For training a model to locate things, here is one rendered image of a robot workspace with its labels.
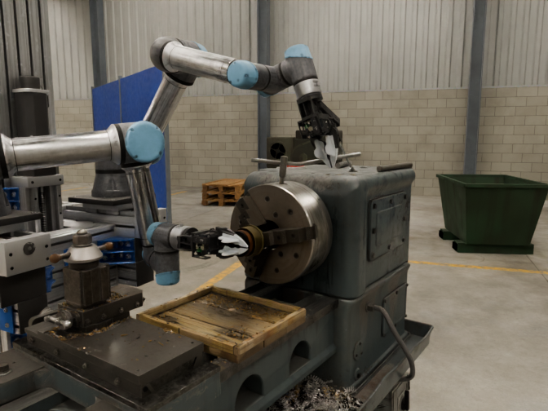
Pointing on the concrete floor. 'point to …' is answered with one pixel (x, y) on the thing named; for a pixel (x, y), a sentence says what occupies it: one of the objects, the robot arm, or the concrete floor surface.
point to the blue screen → (142, 85)
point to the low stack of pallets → (223, 192)
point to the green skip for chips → (491, 212)
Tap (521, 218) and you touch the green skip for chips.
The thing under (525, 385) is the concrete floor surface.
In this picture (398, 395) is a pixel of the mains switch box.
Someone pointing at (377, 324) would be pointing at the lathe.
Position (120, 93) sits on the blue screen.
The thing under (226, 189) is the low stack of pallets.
